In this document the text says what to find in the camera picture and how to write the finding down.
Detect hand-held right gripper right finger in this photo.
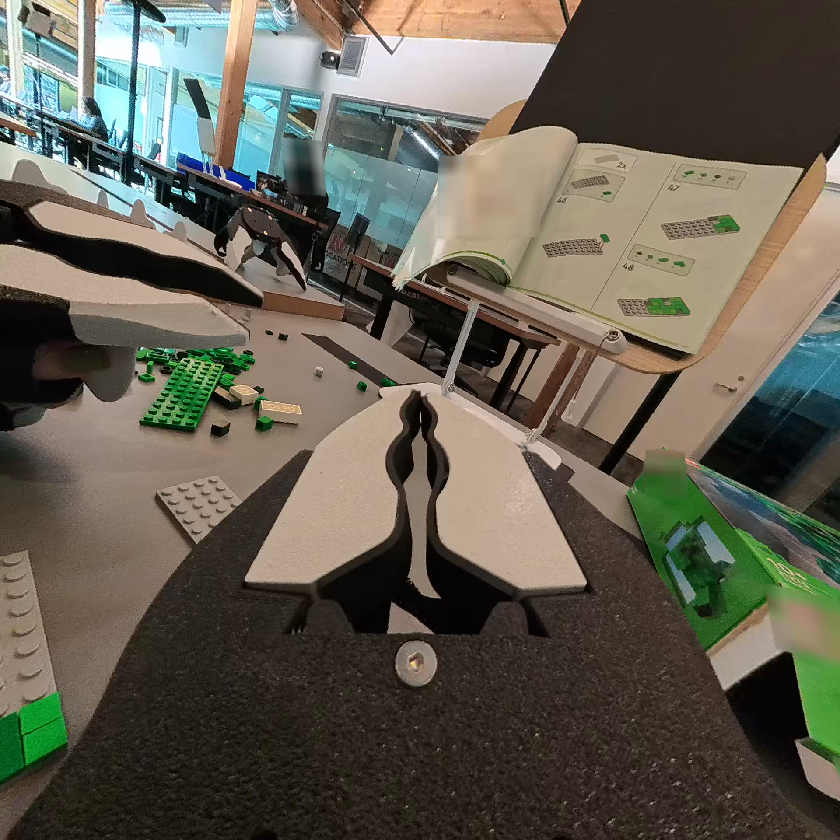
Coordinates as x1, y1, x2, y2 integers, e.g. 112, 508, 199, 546
423, 394, 589, 601

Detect open instruction booklet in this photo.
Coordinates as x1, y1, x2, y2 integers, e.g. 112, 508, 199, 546
392, 125, 805, 358

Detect wooden desk black legs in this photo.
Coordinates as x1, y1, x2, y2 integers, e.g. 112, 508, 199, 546
351, 255, 562, 408

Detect white door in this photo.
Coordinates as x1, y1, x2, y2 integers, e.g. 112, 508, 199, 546
656, 249, 821, 460

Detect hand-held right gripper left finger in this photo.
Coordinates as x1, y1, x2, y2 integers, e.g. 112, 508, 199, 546
244, 388, 427, 597

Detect grey studded plate green tiles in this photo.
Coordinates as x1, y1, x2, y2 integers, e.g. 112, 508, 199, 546
155, 475, 245, 546
0, 550, 70, 786

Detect large green studded plate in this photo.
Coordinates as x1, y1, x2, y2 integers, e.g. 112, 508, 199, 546
139, 357, 225, 432

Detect blue storage bins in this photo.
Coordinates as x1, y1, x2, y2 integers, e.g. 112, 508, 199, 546
177, 154, 253, 185

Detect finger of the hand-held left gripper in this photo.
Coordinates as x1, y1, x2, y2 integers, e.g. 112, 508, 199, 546
0, 245, 250, 403
0, 199, 265, 308

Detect person's left hand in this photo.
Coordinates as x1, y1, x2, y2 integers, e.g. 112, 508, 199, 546
0, 344, 110, 433

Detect pile of green tiles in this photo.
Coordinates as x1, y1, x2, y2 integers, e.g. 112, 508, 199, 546
134, 344, 258, 395

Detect printed floor sign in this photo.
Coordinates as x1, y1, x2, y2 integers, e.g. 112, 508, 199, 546
314, 230, 358, 273

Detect green toy set box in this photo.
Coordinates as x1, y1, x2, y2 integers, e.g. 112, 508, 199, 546
626, 451, 840, 803

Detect idle black gripper device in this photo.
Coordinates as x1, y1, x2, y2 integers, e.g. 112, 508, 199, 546
215, 203, 308, 291

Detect black office chair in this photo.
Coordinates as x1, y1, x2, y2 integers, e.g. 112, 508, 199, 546
420, 308, 509, 388

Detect wooden pillar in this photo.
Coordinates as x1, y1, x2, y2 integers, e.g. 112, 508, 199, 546
215, 0, 259, 170

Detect white book stand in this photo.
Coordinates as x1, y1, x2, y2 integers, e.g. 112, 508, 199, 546
379, 259, 629, 470

